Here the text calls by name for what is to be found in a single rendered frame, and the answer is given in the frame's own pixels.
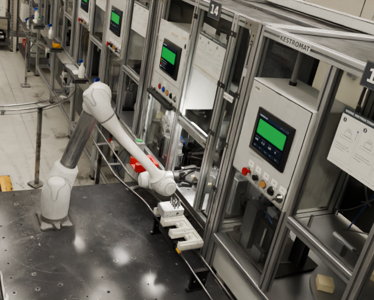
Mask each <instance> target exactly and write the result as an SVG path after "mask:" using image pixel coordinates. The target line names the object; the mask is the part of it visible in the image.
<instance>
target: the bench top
mask: <svg viewBox="0 0 374 300"><path fill-rule="evenodd" d="M133 190H134V191H135V192H136V193H137V194H138V195H139V196H141V197H142V198H143V199H144V200H145V201H146V202H147V203H148V205H149V206H150V207H151V209H152V210H154V208H156V207H157V206H158V202H159V201H158V200H157V199H156V198H155V197H154V196H153V195H151V194H150V193H149V192H148V191H147V190H146V189H144V188H143V187H140V188H137V189H133ZM41 192H42V189H29V190H13V191H5V192H0V282H1V289H2V296H3V300H210V299H209V298H208V296H207V295H206V294H205V292H204V290H203V289H202V290H197V291H193V292H188V293H187V292H186V288H188V284H189V281H190V277H191V275H190V274H189V272H190V270H189V268H188V267H187V265H186V264H185V262H184V261H183V259H182V258H181V256H180V255H179V254H178V252H177V251H176V249H172V248H171V247H170V245H169V243H168V242H167V240H166V239H165V237H164V236H163V234H162V233H161V234H157V235H151V234H150V232H151V231H152V228H153V222H154V219H153V218H152V217H153V214H152V213H151V212H150V210H149V209H148V207H147V206H146V205H145V203H144V202H143V201H142V200H141V199H140V198H138V197H137V196H136V195H135V194H134V193H132V191H130V190H129V191H127V190H126V187H125V186H124V185H123V184H122V183H106V184H98V185H83V186H73V187H72V190H71V194H70V203H69V208H68V218H69V219H70V222H71V223H72V224H73V226H72V227H70V228H68V227H65V228H61V231H60V232H56V230H55V229H49V230H45V231H41V230H40V223H39V220H38V217H37V216H36V212H37V211H41V209H40V199H41ZM13 194H15V195H13ZM181 253H182V254H183V256H184V258H185V259H186V260H187V262H188V263H189V264H190V266H191V268H192V269H193V270H195V269H199V268H205V266H204V264H203V263H202V262H201V260H200V258H199V257H198V256H197V254H196V253H195V252H194V251H193V249H191V250H186V251H181ZM205 285H206V290H207V291H208V292H209V294H210V296H211V297H212V299H213V300H229V299H228V298H227V296H226V295H225V294H224V292H223V291H222V289H221V288H220V287H219V285H218V284H217V282H216V281H215V279H214V278H213V277H212V275H211V274H210V273H208V276H207V279H206V283H205ZM107 290H110V293H108V292H107Z"/></svg>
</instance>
